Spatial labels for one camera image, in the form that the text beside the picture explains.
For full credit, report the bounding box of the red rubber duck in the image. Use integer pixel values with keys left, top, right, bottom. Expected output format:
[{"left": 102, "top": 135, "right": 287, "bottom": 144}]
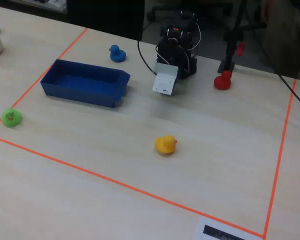
[{"left": 213, "top": 70, "right": 233, "bottom": 91}]

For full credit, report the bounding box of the yellow rubber duck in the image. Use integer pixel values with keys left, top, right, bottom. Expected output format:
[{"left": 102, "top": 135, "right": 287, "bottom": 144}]
[{"left": 154, "top": 135, "right": 178, "bottom": 155}]

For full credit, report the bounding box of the blue rubber duck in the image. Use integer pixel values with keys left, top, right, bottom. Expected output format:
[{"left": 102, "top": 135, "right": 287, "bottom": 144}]
[{"left": 108, "top": 44, "right": 127, "bottom": 63}]

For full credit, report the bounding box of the blue plastic box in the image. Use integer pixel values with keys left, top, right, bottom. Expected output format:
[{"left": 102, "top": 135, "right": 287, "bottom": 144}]
[{"left": 39, "top": 58, "right": 131, "bottom": 109}]

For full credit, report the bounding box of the green rubber duck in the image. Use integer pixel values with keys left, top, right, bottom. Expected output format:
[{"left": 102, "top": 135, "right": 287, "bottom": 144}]
[{"left": 1, "top": 107, "right": 22, "bottom": 128}]

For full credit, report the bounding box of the orange tape strip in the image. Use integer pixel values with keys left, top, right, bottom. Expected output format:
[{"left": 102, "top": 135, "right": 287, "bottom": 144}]
[
  {"left": 0, "top": 27, "right": 89, "bottom": 133},
  {"left": 0, "top": 134, "right": 265, "bottom": 238},
  {"left": 263, "top": 78, "right": 297, "bottom": 240}
]

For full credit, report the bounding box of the dark cabinet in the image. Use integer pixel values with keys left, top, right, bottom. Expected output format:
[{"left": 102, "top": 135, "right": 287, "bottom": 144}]
[{"left": 66, "top": 0, "right": 146, "bottom": 42}]

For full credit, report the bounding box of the white paper with black bar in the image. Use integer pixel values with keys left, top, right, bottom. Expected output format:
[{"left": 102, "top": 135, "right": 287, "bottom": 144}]
[{"left": 192, "top": 216, "right": 264, "bottom": 240}]

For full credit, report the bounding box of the person in beige clothes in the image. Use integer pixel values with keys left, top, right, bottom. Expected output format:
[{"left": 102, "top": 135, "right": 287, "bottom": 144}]
[{"left": 261, "top": 0, "right": 300, "bottom": 82}]

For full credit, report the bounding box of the thick black camera cable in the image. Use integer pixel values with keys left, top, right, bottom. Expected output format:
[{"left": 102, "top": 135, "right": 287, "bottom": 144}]
[{"left": 136, "top": 39, "right": 158, "bottom": 75}]

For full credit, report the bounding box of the black camera stand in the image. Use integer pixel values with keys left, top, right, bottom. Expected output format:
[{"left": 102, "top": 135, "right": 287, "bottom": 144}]
[{"left": 217, "top": 0, "right": 249, "bottom": 74}]

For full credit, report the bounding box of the red clamp handle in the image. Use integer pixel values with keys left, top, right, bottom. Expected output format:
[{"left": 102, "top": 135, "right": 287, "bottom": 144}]
[{"left": 236, "top": 41, "right": 246, "bottom": 56}]

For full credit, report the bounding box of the long black cable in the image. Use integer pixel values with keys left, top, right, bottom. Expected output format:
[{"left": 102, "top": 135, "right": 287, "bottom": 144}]
[{"left": 277, "top": 72, "right": 300, "bottom": 113}]

